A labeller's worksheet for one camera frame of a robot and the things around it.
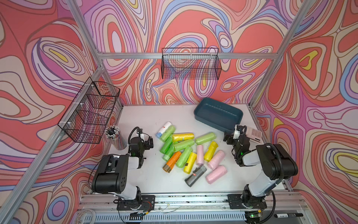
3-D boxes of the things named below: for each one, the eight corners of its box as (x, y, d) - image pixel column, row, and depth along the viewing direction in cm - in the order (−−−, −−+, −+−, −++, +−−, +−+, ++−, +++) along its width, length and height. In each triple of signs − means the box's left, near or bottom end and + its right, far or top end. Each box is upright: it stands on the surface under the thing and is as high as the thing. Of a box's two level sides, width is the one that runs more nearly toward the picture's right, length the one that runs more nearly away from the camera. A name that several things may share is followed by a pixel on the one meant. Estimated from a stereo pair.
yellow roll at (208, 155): (202, 159, 90) (203, 157, 88) (212, 142, 98) (212, 140, 96) (209, 162, 88) (209, 161, 87) (218, 145, 96) (219, 143, 95)
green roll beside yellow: (175, 165, 87) (175, 163, 85) (186, 146, 95) (186, 144, 93) (181, 169, 85) (182, 167, 83) (192, 149, 94) (193, 147, 92)
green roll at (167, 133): (159, 140, 99) (158, 137, 97) (171, 127, 107) (171, 124, 104) (164, 143, 98) (163, 140, 95) (176, 129, 105) (176, 127, 103)
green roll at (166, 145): (159, 151, 94) (158, 149, 91) (170, 137, 102) (170, 134, 99) (164, 154, 93) (164, 152, 90) (175, 139, 100) (175, 137, 97)
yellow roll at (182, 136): (173, 144, 98) (172, 139, 93) (172, 139, 101) (172, 133, 96) (194, 142, 99) (194, 137, 94) (193, 137, 102) (193, 132, 97)
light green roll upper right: (197, 145, 96) (197, 143, 94) (194, 139, 99) (194, 137, 97) (216, 138, 100) (217, 136, 98) (213, 133, 103) (214, 131, 101)
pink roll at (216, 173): (209, 185, 80) (210, 184, 78) (203, 177, 83) (204, 175, 81) (226, 172, 85) (228, 170, 83) (220, 165, 88) (221, 163, 86)
